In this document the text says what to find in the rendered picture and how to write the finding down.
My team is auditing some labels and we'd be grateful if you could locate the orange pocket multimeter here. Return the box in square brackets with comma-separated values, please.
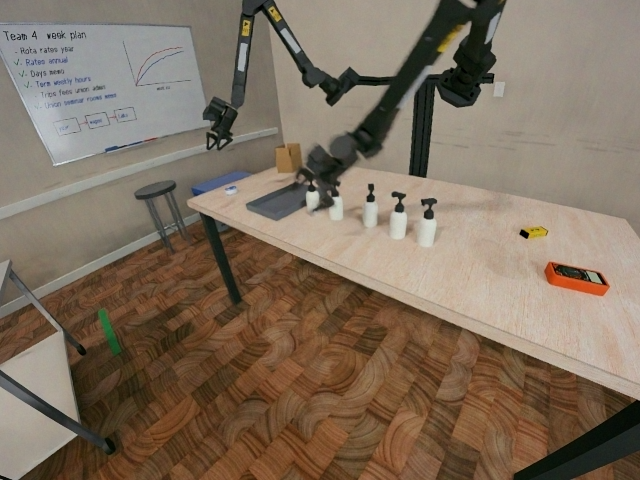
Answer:
[544, 262, 610, 296]

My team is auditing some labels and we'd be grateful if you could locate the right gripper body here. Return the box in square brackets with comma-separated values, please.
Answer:
[211, 120, 233, 138]

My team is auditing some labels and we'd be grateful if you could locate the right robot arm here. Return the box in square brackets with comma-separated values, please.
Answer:
[203, 0, 346, 129]

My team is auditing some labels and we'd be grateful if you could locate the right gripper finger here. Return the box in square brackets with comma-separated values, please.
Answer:
[217, 131, 233, 151]
[206, 132, 218, 150]

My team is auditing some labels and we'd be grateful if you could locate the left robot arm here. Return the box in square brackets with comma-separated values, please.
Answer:
[302, 0, 506, 184]

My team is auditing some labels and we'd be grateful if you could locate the white pump bottle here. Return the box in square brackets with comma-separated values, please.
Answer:
[416, 198, 437, 247]
[306, 177, 320, 214]
[389, 191, 407, 239]
[329, 180, 343, 220]
[363, 184, 378, 227]

